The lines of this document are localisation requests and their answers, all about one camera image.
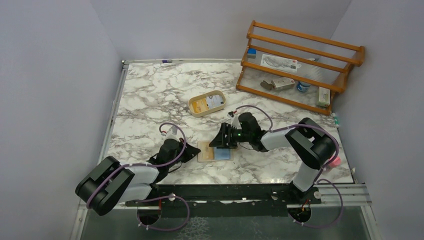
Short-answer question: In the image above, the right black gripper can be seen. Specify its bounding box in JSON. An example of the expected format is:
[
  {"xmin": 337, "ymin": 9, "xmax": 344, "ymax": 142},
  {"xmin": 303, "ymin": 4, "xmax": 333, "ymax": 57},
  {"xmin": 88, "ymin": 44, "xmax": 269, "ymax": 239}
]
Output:
[{"xmin": 209, "ymin": 122, "xmax": 252, "ymax": 149}]

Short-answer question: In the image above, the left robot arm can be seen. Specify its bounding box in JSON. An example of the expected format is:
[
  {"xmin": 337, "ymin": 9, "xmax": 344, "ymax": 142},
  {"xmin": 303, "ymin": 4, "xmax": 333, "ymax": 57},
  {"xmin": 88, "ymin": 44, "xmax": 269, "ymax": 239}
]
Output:
[{"xmin": 75, "ymin": 138, "xmax": 201, "ymax": 216}]

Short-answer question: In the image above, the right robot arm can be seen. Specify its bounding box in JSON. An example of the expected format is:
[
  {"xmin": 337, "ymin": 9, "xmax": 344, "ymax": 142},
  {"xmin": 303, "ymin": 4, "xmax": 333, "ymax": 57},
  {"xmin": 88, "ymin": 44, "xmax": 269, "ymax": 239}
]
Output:
[{"xmin": 209, "ymin": 112, "xmax": 339, "ymax": 204}]

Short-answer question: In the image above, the white black card in tray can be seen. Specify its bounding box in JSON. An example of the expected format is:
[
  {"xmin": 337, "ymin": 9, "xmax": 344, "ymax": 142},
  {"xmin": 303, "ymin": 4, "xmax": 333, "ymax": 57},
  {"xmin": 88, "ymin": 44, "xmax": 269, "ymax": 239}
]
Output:
[{"xmin": 205, "ymin": 94, "xmax": 225, "ymax": 109}]

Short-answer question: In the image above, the orange card in tray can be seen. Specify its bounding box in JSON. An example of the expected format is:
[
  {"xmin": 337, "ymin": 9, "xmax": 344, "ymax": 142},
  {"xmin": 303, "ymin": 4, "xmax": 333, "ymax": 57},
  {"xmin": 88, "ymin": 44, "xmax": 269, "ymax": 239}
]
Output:
[{"xmin": 191, "ymin": 99, "xmax": 209, "ymax": 114}]

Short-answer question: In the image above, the beige oval tray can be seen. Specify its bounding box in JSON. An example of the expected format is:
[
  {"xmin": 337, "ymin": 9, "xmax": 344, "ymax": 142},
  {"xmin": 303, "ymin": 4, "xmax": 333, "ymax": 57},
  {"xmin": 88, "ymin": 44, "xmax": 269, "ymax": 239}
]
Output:
[{"xmin": 188, "ymin": 90, "xmax": 227, "ymax": 118}]

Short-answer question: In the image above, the brown small object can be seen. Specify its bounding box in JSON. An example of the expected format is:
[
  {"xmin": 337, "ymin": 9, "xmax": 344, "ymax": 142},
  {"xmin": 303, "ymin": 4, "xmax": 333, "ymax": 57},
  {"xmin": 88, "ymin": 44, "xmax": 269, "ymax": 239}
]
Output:
[{"xmin": 260, "ymin": 81, "xmax": 274, "ymax": 91}]

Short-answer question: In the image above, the grey box with red label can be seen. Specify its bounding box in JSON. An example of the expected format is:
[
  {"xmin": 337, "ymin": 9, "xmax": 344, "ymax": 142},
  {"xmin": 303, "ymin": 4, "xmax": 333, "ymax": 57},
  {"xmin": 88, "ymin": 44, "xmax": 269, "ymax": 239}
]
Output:
[{"xmin": 271, "ymin": 77, "xmax": 295, "ymax": 91}]

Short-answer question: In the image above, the blue white small box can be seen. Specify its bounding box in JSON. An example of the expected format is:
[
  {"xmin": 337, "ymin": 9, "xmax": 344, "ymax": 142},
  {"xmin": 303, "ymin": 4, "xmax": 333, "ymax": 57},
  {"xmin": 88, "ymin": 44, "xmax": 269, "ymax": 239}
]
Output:
[{"xmin": 246, "ymin": 48, "xmax": 257, "ymax": 59}]

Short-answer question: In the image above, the clear packet with red label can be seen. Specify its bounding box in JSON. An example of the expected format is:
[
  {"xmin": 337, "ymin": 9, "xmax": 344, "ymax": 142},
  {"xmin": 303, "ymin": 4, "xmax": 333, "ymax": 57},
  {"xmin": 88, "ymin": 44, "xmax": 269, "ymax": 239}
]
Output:
[{"xmin": 260, "ymin": 54, "xmax": 302, "ymax": 73}]

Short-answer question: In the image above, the purple marker pen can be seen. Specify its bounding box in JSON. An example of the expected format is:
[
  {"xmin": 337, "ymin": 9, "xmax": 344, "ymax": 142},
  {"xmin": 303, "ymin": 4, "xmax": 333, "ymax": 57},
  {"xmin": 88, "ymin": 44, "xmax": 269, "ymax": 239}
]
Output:
[{"xmin": 161, "ymin": 59, "xmax": 173, "ymax": 64}]

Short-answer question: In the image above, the blue white bottle cap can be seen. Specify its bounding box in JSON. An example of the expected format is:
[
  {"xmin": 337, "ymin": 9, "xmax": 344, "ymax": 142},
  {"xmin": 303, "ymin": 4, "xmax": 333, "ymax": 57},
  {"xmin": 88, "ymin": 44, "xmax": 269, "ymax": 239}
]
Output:
[{"xmin": 296, "ymin": 81, "xmax": 311, "ymax": 93}]

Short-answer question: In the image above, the wooden shelf rack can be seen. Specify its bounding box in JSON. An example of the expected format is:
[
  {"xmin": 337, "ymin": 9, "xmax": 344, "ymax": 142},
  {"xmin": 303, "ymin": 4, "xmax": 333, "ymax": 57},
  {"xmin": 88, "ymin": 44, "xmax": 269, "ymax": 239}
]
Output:
[{"xmin": 235, "ymin": 20, "xmax": 365, "ymax": 115}]

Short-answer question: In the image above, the green white small box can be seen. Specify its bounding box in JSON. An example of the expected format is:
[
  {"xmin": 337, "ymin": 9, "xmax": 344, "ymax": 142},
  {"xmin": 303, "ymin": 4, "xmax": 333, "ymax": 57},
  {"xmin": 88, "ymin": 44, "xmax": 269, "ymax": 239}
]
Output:
[{"xmin": 316, "ymin": 87, "xmax": 331, "ymax": 108}]

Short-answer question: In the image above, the green white tube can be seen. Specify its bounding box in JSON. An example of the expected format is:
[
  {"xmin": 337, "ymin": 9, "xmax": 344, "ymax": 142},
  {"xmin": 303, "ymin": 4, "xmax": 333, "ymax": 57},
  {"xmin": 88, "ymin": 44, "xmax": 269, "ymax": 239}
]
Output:
[{"xmin": 331, "ymin": 112, "xmax": 340, "ymax": 128}]

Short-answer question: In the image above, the pink object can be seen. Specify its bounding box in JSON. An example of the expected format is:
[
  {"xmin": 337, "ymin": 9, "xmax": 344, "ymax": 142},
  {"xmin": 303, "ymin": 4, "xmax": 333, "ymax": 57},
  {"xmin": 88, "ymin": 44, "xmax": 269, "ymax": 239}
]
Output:
[{"xmin": 326, "ymin": 156, "xmax": 342, "ymax": 170}]

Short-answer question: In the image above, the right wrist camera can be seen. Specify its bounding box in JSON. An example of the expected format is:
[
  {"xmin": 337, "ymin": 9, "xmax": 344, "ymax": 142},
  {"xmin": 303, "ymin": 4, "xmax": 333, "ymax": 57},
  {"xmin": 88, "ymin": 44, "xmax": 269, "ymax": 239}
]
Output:
[{"xmin": 227, "ymin": 110, "xmax": 241, "ymax": 129}]

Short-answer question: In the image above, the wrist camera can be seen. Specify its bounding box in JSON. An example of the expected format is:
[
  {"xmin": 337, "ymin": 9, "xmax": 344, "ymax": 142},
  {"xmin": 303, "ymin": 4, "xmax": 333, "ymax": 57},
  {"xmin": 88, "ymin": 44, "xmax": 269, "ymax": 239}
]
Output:
[
  {"xmin": 227, "ymin": 110, "xmax": 241, "ymax": 129},
  {"xmin": 161, "ymin": 126, "xmax": 180, "ymax": 142}
]

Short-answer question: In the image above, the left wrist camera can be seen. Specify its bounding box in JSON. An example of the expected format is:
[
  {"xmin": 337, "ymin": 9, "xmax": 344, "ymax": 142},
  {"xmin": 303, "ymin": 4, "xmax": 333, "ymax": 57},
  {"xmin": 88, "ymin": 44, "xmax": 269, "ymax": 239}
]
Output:
[{"xmin": 161, "ymin": 126, "xmax": 180, "ymax": 142}]

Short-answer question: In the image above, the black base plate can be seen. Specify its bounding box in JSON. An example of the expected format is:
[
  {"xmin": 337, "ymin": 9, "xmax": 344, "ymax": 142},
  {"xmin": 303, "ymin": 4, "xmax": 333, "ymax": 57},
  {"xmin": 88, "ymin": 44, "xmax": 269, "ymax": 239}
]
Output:
[{"xmin": 91, "ymin": 177, "xmax": 322, "ymax": 219}]

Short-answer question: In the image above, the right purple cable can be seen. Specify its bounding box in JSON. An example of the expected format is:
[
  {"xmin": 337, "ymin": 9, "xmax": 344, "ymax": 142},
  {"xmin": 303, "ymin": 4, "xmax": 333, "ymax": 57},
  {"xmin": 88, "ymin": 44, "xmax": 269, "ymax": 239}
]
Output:
[{"xmin": 233, "ymin": 104, "xmax": 345, "ymax": 230}]

